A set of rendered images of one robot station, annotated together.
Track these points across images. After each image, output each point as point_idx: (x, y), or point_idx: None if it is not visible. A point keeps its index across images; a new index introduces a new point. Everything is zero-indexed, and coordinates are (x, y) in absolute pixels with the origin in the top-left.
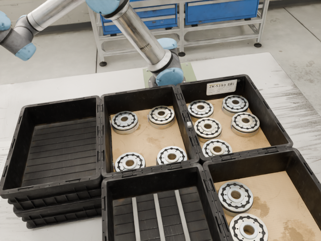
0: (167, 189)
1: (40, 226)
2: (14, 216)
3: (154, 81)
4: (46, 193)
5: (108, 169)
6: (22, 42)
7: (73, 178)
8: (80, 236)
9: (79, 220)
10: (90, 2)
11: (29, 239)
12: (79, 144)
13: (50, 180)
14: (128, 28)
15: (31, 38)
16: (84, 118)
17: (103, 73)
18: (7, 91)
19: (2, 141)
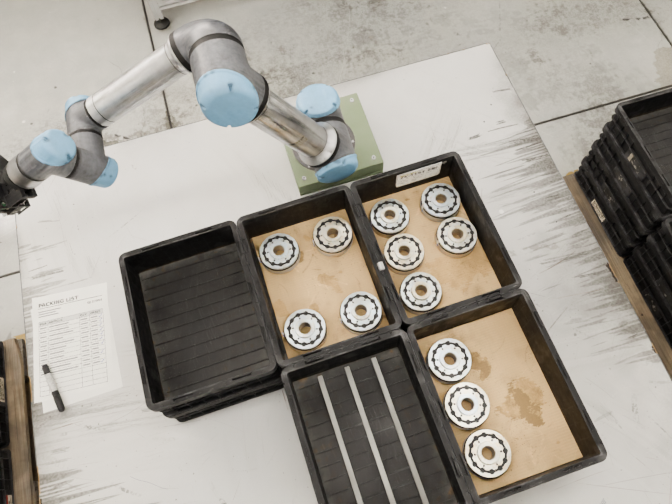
0: (361, 357)
1: (196, 417)
2: None
3: None
4: None
5: (279, 345)
6: (98, 166)
7: (229, 356)
8: (252, 420)
9: (245, 400)
10: (212, 117)
11: (186, 435)
12: (219, 298)
13: (197, 363)
14: (270, 128)
15: (103, 145)
16: (212, 249)
17: (204, 123)
18: (44, 182)
19: (80, 287)
